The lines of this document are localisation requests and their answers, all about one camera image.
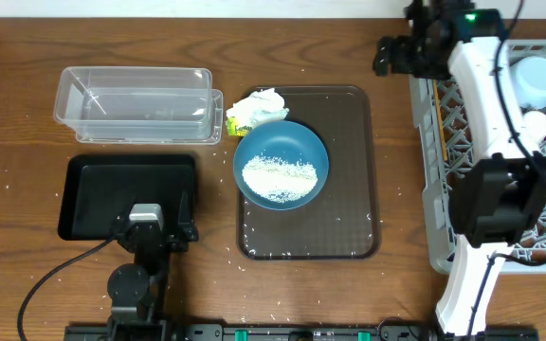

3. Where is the brown serving tray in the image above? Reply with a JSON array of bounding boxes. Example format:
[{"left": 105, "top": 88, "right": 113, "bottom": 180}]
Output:
[{"left": 237, "top": 85, "right": 381, "bottom": 260}]

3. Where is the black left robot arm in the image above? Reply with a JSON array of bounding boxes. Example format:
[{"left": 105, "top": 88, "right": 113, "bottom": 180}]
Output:
[{"left": 106, "top": 191, "right": 198, "bottom": 341}]

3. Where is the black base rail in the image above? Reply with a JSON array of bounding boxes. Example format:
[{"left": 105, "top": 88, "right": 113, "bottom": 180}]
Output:
[{"left": 63, "top": 323, "right": 541, "bottom": 341}]

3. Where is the yellow green snack wrapper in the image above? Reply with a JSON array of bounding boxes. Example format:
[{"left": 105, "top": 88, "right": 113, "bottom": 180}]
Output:
[{"left": 226, "top": 117, "right": 252, "bottom": 137}]

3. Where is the dark blue plate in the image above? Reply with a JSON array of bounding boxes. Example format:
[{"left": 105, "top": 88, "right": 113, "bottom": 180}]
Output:
[{"left": 232, "top": 120, "right": 330, "bottom": 211}]

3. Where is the crumpled white paper napkin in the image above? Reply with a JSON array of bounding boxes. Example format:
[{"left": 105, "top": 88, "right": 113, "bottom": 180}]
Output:
[{"left": 227, "top": 88, "right": 289, "bottom": 129}]

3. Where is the clear plastic bin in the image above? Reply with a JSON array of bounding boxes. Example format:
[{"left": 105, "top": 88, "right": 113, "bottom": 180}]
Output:
[{"left": 53, "top": 66, "right": 224, "bottom": 145}]

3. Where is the black plastic tray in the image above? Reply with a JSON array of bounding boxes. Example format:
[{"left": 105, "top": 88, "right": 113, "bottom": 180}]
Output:
[{"left": 58, "top": 154, "right": 196, "bottom": 241}]

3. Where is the light blue bowl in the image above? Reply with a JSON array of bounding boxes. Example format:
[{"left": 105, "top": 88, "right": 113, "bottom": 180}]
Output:
[{"left": 510, "top": 56, "right": 546, "bottom": 109}]

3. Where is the pile of white rice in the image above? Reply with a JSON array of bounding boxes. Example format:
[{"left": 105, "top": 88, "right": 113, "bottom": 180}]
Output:
[{"left": 241, "top": 155, "right": 318, "bottom": 204}]

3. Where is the white plastic cup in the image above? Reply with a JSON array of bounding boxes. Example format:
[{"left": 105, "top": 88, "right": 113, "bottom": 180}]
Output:
[{"left": 523, "top": 111, "right": 546, "bottom": 144}]

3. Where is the grey dishwasher rack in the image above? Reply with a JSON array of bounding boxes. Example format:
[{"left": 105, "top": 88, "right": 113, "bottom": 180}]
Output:
[{"left": 409, "top": 40, "right": 546, "bottom": 274}]

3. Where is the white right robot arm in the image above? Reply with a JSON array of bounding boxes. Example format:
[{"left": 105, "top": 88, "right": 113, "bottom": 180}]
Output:
[{"left": 373, "top": 1, "right": 546, "bottom": 340}]

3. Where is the orange chopstick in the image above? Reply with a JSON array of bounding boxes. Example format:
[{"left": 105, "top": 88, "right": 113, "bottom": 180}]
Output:
[{"left": 432, "top": 80, "right": 448, "bottom": 161}]

